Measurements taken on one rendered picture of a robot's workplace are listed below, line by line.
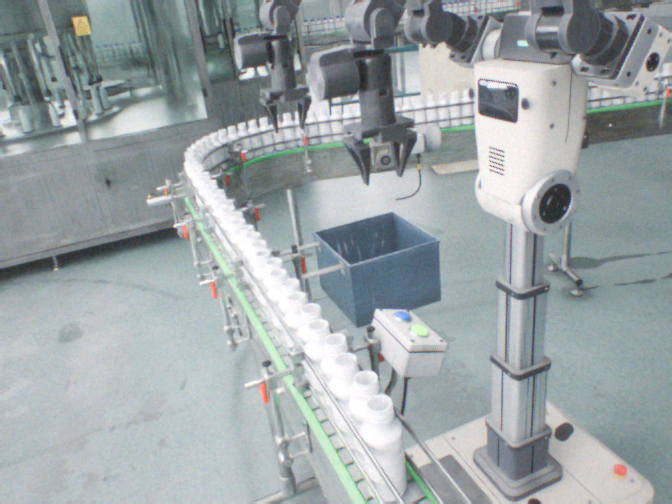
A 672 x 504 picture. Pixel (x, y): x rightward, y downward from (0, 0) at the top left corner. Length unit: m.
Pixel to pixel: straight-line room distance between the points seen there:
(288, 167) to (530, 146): 1.72
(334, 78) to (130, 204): 3.74
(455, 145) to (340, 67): 2.11
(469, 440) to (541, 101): 1.21
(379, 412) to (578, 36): 0.71
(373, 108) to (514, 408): 1.08
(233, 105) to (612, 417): 5.01
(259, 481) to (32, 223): 2.84
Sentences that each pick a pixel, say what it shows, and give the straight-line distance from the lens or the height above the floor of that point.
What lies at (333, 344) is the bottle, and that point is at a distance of 0.98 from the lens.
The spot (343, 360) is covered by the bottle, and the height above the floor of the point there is 1.15.
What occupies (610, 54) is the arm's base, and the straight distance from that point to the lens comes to 1.19.
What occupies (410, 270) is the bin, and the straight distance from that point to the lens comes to 1.77.
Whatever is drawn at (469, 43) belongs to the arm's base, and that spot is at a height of 1.53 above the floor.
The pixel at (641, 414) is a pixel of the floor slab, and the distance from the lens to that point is 2.68.
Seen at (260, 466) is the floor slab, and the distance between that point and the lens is 2.43.
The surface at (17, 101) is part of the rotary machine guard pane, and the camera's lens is 4.41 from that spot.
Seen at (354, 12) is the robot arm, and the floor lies 1.66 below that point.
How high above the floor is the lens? 1.69
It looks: 25 degrees down
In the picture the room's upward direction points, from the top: 7 degrees counter-clockwise
